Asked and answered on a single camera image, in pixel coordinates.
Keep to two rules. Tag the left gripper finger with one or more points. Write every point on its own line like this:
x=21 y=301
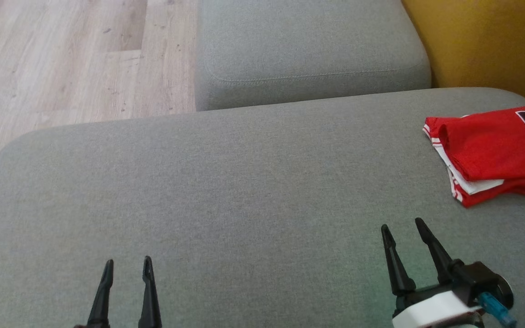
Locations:
x=103 y=300
x=149 y=305

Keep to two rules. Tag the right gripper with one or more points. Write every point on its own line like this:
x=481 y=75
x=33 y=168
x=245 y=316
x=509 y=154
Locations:
x=426 y=312

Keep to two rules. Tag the red basketball jersey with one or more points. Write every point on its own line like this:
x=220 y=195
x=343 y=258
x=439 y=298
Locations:
x=486 y=146

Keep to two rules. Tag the large grey sofa seat cushion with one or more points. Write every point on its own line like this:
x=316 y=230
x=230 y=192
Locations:
x=244 y=205

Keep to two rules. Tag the yellow-brown furniture panel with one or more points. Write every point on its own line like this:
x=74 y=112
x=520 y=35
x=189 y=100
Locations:
x=486 y=41

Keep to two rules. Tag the small grey sofa cushion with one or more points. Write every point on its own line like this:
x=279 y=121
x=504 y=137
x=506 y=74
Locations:
x=308 y=45

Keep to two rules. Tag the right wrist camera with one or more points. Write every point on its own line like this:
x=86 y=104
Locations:
x=476 y=278

